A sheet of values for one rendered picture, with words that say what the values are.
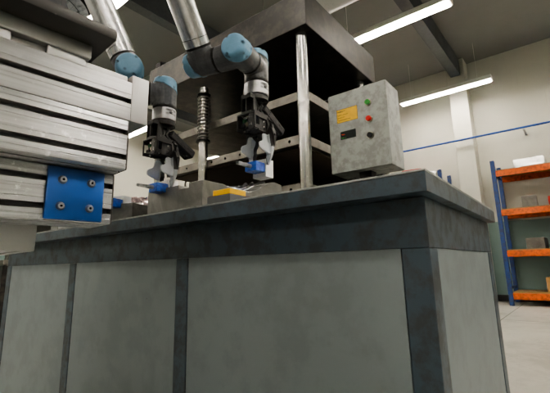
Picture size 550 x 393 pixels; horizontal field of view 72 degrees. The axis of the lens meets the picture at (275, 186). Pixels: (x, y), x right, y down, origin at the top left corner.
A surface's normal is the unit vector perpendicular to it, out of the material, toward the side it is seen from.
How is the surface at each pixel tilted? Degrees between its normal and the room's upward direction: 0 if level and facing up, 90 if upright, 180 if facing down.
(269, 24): 90
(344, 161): 90
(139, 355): 90
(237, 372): 90
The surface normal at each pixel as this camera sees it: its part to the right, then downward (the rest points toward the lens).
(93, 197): 0.74, -0.15
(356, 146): -0.61, -0.14
